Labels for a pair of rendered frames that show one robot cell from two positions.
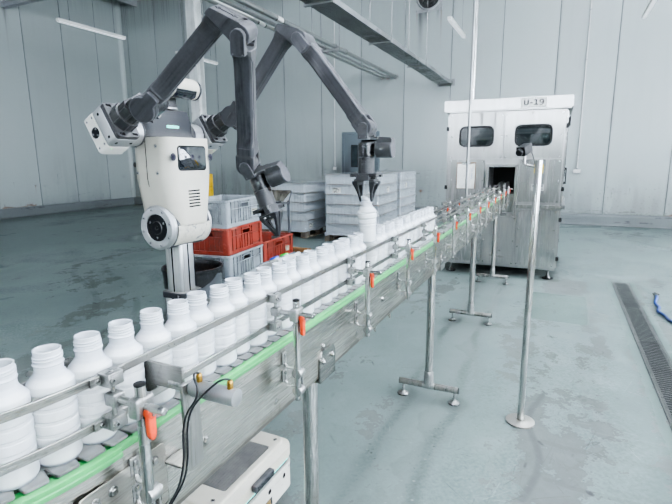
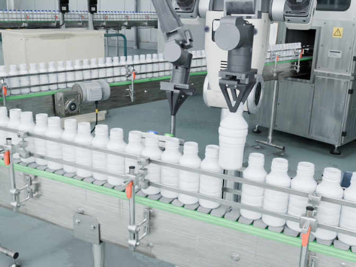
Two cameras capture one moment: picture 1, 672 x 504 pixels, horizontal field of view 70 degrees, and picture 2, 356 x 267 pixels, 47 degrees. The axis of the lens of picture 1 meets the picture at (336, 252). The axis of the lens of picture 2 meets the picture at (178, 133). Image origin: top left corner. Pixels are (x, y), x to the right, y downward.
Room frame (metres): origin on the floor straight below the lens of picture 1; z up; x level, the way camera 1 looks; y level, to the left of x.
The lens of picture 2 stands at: (1.60, -1.09, 1.51)
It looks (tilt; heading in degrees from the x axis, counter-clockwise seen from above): 17 degrees down; 92
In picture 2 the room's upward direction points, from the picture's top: 2 degrees clockwise
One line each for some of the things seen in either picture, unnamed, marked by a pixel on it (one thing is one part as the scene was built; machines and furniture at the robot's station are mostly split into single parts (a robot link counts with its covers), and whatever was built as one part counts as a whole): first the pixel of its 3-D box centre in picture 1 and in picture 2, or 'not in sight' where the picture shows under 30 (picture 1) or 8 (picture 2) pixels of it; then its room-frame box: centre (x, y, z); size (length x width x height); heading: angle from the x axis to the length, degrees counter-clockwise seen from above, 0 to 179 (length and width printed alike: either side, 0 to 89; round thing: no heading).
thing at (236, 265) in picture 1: (227, 261); not in sight; (4.07, 0.95, 0.55); 0.61 x 0.41 x 0.22; 162
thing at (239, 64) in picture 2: (366, 167); (239, 62); (1.70, -0.11, 1.39); 0.10 x 0.07 x 0.07; 65
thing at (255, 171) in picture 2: (369, 250); (254, 185); (1.76, -0.13, 1.08); 0.06 x 0.06 x 0.17
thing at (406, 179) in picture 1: (385, 198); not in sight; (10.24, -1.07, 0.59); 1.25 x 1.03 x 1.17; 156
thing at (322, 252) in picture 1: (322, 274); (116, 156); (1.38, 0.04, 1.08); 0.06 x 0.06 x 0.17
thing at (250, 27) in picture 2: (368, 150); (240, 35); (1.70, -0.11, 1.45); 0.07 x 0.06 x 0.07; 66
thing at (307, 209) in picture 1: (298, 207); not in sight; (9.43, 0.73, 0.50); 1.23 x 1.05 x 1.00; 153
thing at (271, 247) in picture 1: (262, 247); not in sight; (4.76, 0.74, 0.55); 0.61 x 0.41 x 0.22; 158
